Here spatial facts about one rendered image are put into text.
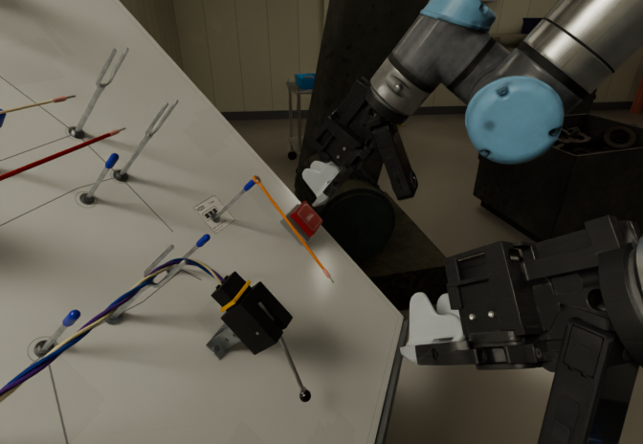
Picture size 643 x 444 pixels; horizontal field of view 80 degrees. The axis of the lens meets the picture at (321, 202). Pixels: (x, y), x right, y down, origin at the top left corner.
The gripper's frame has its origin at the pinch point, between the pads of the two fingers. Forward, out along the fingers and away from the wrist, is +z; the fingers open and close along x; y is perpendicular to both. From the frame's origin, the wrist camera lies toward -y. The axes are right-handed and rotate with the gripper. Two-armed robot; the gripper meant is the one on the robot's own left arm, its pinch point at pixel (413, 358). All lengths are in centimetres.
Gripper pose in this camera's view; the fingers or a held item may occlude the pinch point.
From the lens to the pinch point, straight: 39.7
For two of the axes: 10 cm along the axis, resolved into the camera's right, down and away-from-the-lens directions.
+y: -0.6, -9.2, 3.8
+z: -5.1, 3.5, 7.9
